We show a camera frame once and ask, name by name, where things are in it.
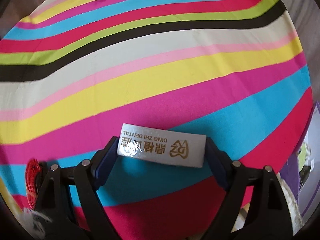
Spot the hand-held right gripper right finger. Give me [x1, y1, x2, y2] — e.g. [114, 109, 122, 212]
[200, 137, 294, 240]

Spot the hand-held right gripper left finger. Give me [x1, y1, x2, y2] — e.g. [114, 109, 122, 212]
[34, 136, 120, 240]

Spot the long white gold-print box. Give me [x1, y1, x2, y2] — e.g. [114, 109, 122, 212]
[117, 123, 207, 168]

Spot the purple cardboard box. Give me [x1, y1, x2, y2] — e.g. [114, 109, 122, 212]
[279, 100, 320, 218]

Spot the rainbow spring toy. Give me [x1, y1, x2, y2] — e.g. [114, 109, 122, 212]
[25, 159, 48, 209]

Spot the green round scrub pad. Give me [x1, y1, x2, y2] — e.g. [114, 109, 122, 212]
[297, 144, 312, 167]

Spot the rainbow striped cushion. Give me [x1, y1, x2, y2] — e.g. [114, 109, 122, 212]
[0, 0, 314, 240]

